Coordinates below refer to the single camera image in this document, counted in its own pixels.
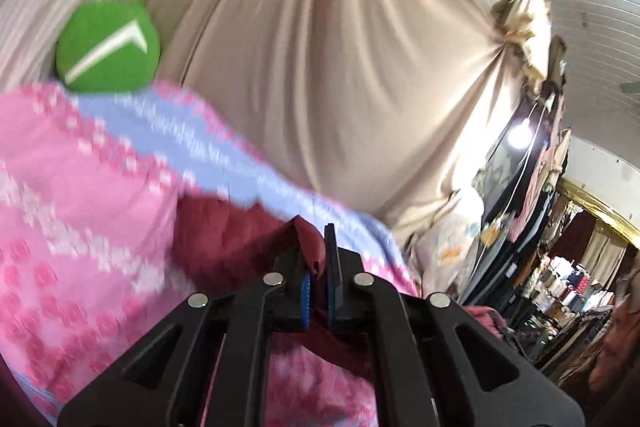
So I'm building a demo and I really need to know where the beige draped cloth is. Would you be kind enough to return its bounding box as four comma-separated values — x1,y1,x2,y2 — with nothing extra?
115,0,555,233

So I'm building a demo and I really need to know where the lit light bulb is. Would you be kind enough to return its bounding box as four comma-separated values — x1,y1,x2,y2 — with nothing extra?
507,122,534,148

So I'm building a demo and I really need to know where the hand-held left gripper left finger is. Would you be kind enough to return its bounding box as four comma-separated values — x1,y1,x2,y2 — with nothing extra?
57,247,315,427

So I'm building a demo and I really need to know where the cream floral quilt bundle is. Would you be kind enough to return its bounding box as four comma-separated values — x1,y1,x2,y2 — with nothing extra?
404,188,487,299

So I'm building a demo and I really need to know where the maroon puffer jacket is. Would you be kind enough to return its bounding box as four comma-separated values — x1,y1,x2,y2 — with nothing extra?
172,196,508,388

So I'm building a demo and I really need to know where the pink floral bed sheet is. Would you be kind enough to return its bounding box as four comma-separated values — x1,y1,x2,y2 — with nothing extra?
0,79,421,427

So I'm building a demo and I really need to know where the green plush pillow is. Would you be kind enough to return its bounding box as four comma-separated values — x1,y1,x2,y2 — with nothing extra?
55,0,162,94

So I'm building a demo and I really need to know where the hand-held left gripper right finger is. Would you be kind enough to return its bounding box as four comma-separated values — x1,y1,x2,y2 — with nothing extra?
324,223,587,427

